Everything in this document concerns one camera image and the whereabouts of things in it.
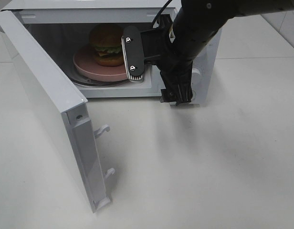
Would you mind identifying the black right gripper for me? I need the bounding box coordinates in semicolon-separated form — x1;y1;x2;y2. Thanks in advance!
139;14;195;105

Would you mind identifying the round door release button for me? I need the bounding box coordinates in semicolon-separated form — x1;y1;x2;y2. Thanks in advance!
191;90;197;101

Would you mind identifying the white timer knob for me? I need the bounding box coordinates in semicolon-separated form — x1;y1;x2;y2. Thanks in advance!
191;68;202;85

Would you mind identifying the burger with lettuce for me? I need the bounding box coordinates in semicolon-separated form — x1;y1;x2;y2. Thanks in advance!
89;23;124;67

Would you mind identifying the pink round plate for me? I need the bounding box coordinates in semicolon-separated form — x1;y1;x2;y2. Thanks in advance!
73;45;127;82

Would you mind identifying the white microwave door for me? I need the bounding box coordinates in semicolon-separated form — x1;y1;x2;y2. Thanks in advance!
0;10;115;211

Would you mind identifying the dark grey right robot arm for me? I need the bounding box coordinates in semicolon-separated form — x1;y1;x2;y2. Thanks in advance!
140;0;294;105

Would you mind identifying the white adjacent table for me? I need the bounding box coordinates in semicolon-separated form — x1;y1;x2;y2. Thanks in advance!
216;11;294;59

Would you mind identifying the glass turntable plate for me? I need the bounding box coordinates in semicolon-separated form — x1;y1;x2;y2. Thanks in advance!
70;64;147;89

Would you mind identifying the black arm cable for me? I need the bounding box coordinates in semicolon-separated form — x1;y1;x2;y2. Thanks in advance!
150;0;173;28

